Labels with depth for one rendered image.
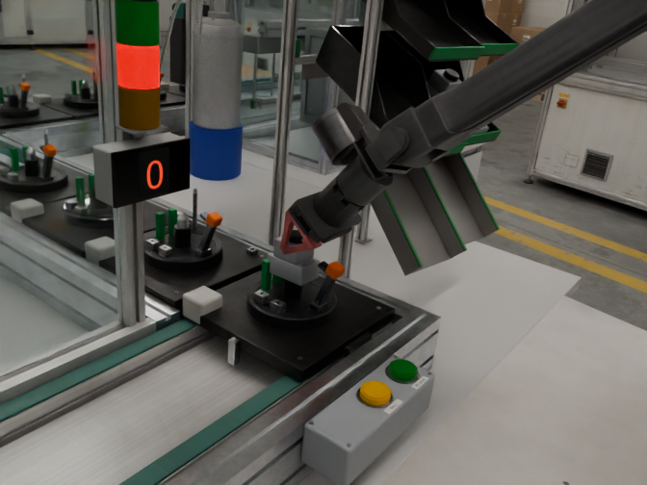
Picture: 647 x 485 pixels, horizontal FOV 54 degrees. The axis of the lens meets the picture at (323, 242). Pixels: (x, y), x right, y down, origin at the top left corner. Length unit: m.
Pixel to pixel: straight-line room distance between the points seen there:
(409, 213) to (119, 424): 0.62
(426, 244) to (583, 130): 4.04
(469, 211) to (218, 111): 0.82
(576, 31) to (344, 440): 0.52
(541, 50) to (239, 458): 0.56
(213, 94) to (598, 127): 3.70
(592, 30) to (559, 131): 4.47
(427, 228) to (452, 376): 0.28
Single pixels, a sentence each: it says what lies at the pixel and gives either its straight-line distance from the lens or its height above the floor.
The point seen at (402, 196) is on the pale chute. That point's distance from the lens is 1.18.
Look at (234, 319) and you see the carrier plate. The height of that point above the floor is 0.97.
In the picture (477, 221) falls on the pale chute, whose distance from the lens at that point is 1.33.
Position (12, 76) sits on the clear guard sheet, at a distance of 0.78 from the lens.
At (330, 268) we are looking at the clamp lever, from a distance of 0.91.
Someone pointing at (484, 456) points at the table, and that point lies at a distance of 0.96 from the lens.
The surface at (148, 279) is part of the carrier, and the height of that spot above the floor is 0.97.
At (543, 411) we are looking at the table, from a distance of 1.08.
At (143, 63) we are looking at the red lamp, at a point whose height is 1.34.
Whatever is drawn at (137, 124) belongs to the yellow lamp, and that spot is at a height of 1.27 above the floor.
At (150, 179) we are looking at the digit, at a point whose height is 1.20.
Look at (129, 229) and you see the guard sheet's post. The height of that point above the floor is 1.11.
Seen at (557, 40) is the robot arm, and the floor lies 1.42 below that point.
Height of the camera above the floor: 1.47
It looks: 24 degrees down
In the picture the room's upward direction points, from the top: 6 degrees clockwise
